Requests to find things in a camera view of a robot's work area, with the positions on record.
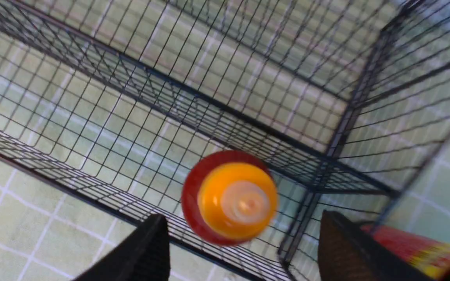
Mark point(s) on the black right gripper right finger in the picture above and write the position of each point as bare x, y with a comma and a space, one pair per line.
346, 253

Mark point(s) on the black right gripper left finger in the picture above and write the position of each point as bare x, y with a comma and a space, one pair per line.
144, 255

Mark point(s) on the tall soy sauce bottle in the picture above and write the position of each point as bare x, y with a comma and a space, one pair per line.
429, 256

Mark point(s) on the red ketchup squeeze bottle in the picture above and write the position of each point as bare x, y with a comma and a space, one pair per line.
229, 198

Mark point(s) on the green checkered tablecloth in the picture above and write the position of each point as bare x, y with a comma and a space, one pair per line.
33, 218

